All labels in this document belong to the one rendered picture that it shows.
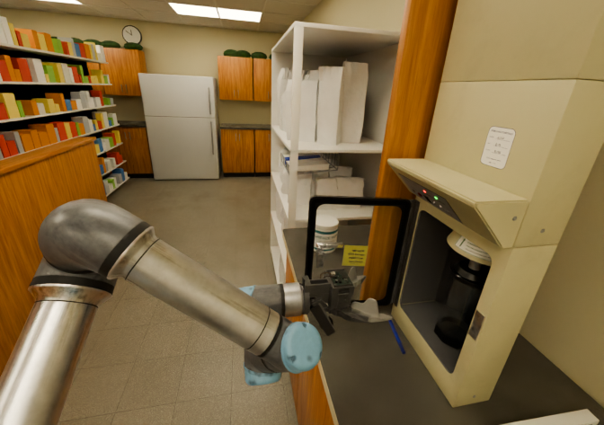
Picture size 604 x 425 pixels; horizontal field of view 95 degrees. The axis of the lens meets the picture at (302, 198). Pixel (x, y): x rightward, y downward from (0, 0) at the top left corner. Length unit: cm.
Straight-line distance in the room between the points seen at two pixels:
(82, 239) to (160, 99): 498
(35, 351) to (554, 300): 126
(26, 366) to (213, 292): 26
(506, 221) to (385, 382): 55
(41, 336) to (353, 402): 67
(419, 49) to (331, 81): 92
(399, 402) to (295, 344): 47
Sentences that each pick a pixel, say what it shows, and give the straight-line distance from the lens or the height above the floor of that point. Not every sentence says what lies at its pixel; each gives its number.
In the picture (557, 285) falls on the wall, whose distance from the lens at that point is 119.
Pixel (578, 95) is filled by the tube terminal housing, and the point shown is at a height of 169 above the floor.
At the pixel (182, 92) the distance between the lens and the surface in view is 533.
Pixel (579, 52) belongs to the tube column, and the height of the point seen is 175.
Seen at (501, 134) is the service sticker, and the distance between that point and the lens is 69.
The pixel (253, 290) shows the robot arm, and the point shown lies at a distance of 66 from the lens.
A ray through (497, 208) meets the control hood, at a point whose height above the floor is 150.
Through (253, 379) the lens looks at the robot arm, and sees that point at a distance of 65.
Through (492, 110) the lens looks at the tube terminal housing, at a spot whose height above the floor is 165.
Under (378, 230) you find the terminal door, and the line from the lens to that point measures 89.
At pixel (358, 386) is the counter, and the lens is 91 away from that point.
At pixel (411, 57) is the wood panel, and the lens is 86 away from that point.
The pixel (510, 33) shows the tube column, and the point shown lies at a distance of 73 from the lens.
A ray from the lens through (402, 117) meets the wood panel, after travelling 86.
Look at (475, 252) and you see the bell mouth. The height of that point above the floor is 133.
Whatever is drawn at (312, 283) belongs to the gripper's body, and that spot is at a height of 126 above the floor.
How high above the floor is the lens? 167
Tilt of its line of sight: 21 degrees down
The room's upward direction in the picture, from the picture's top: 3 degrees clockwise
